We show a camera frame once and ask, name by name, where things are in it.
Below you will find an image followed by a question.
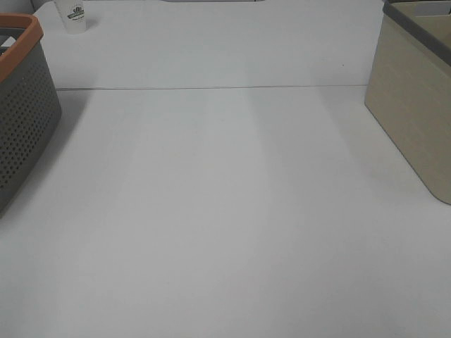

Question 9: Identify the beige bin grey rim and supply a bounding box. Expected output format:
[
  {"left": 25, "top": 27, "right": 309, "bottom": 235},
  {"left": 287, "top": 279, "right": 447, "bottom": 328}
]
[{"left": 364, "top": 1, "right": 450, "bottom": 204}]

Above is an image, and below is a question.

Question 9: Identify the grey perforated basket orange rim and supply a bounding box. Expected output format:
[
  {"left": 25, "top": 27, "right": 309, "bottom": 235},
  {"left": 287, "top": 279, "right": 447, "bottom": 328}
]
[{"left": 1, "top": 13, "right": 62, "bottom": 211}]

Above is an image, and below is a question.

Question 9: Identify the white paper cup green logo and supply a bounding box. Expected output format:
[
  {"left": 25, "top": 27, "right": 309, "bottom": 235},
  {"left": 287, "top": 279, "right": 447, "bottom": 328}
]
[{"left": 54, "top": 0, "right": 87, "bottom": 35}]

